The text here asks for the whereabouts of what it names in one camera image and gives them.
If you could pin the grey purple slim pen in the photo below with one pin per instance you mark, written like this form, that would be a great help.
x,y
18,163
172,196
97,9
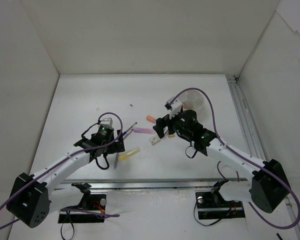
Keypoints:
x,y
116,160

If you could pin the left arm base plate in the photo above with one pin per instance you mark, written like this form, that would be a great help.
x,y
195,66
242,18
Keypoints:
x,y
85,212

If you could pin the yellow highlighter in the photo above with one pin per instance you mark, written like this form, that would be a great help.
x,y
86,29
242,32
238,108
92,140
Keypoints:
x,y
128,153

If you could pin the orange cap highlighter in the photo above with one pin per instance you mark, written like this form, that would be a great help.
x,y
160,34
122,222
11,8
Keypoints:
x,y
151,119

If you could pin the aluminium side rail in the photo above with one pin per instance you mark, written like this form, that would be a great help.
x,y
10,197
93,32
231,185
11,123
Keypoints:
x,y
254,146

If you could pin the purple highlighter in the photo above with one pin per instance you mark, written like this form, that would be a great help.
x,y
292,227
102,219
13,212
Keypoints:
x,y
143,130

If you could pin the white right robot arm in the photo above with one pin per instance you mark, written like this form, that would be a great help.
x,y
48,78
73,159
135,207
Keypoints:
x,y
268,182

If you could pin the white staples box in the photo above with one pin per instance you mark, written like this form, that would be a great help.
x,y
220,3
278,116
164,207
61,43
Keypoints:
x,y
154,140

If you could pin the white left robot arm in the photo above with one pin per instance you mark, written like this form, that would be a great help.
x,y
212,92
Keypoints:
x,y
35,196

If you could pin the white round compartment organizer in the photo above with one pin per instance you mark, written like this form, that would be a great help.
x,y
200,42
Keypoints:
x,y
192,100

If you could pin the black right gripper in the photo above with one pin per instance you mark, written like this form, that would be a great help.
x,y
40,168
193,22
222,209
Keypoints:
x,y
161,126

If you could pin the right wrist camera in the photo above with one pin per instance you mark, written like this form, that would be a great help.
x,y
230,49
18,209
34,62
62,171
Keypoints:
x,y
174,106

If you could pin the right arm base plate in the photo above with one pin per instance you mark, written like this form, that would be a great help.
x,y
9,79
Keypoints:
x,y
211,206

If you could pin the red gel pen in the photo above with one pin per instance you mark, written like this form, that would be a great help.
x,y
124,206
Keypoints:
x,y
127,134

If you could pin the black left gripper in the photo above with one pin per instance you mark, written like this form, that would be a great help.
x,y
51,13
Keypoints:
x,y
119,145

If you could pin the aluminium front rail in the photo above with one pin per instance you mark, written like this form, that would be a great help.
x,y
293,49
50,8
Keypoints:
x,y
146,184

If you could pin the blue gel pen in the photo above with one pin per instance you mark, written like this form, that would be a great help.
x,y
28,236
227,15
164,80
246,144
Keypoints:
x,y
129,129

